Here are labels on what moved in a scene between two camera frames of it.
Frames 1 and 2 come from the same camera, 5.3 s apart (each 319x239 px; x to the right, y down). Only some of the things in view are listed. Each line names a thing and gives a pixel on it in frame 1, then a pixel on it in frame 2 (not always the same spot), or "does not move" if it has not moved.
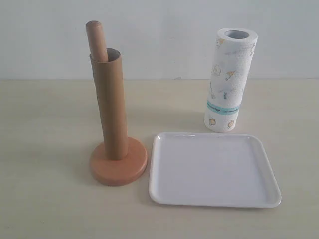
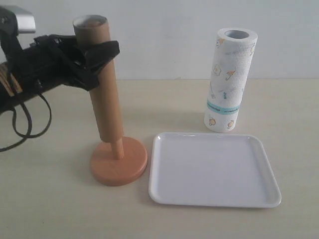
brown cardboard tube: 108,77 → 92,29
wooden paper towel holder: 113,173 does not move
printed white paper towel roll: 234,52 does not move
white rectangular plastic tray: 211,169 does not move
